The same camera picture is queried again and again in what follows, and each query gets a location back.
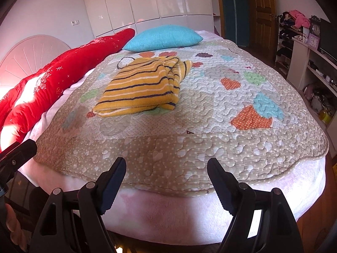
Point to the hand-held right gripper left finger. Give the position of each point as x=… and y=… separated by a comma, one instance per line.
x=113, y=187

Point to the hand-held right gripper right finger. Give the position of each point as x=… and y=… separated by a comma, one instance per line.
x=223, y=187

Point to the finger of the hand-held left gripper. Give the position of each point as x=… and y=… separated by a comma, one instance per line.
x=21, y=151

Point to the yellow striped knit sweater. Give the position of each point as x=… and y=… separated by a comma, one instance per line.
x=142, y=87

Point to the person's left hand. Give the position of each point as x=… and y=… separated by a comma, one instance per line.
x=14, y=226

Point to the beige quilted patchwork bedspread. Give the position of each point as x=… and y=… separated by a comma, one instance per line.
x=210, y=116

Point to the red embroidered duvet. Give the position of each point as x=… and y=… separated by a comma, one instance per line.
x=52, y=73

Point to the pink round headboard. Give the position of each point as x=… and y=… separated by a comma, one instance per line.
x=29, y=55

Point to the white shelf unit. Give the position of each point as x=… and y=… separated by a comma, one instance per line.
x=302, y=66

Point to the blue knit pillow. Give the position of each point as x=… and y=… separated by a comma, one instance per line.
x=163, y=38

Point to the brown wooden door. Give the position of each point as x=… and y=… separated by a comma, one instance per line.
x=262, y=13

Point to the black television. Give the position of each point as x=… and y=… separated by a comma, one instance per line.
x=329, y=39

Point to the black ornate clock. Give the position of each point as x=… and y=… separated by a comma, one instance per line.
x=315, y=26

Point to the pink clothing heap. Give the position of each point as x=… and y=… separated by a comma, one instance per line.
x=300, y=18

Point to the glossy white wardrobe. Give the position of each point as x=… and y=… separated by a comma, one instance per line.
x=147, y=0

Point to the white wall switch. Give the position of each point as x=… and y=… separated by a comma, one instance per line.
x=75, y=22

